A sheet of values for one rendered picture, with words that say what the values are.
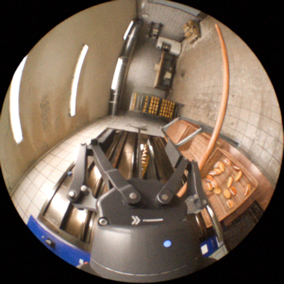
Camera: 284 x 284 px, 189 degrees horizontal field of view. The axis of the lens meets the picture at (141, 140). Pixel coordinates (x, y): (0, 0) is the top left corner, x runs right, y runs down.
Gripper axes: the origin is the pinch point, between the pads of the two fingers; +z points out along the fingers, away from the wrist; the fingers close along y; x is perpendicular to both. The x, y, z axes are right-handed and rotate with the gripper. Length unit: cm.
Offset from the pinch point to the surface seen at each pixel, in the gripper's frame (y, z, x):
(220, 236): 31.3, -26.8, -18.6
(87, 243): -20, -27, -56
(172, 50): 102, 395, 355
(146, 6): -70, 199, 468
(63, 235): -36, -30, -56
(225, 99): 28.4, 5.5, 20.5
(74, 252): -25, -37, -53
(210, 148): 28.2, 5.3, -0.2
